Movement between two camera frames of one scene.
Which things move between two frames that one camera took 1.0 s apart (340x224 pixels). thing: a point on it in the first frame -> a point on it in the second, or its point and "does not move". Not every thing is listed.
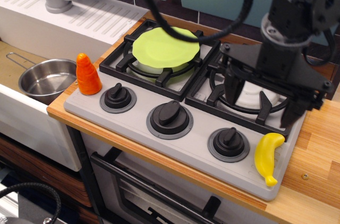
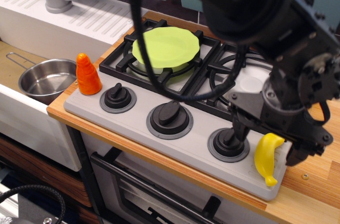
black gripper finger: [234, 79] -> [241, 127]
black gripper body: [278, 66] -> [295, 125]
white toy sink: [97, 20] does not move
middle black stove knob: [169, 120] does not move
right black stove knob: [228, 145] does not move
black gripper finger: [298, 103] -> [299, 150]
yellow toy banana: [264, 154] does not move
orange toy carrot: [88, 80] does not move
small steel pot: [44, 80] does not move
